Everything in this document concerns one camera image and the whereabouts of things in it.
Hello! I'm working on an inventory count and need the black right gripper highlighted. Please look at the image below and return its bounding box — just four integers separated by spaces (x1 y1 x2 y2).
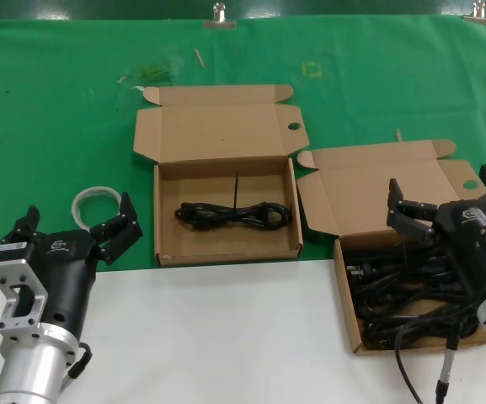
387 163 486 305

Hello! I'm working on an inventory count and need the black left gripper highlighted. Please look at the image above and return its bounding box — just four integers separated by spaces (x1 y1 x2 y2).
0 191 145 338

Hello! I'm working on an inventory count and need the black zip-tied power cord bundle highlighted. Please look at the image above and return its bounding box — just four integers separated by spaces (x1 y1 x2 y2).
174 170 293 232

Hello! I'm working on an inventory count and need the empty open cardboard box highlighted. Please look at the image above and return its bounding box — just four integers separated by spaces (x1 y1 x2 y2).
131 82 309 267

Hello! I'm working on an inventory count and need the clear tape roll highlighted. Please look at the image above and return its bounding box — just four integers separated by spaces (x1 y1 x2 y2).
72 187 122 231

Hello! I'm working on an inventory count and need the green table mat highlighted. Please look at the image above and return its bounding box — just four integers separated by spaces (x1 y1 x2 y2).
0 17 486 281

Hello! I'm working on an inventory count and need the clear plastic wrapper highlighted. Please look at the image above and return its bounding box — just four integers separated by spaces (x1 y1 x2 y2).
115 56 180 92

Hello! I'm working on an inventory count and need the metal binder clip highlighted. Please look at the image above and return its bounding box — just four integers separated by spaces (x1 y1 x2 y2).
463 0 486 25
202 2 238 29

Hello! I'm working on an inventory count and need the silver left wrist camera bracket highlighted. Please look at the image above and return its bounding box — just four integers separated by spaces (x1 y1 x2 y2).
0 258 49 340

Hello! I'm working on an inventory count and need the open cardboard box with cables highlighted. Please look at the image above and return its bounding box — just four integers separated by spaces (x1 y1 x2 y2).
296 138 486 355

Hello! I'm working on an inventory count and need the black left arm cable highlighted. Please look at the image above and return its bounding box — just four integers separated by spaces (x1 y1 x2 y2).
66 341 94 382

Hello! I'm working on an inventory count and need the cable with silver plug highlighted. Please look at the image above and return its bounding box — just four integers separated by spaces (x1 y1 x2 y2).
434 336 458 404

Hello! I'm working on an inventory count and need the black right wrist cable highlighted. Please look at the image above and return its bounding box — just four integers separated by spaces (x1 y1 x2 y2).
395 315 471 404

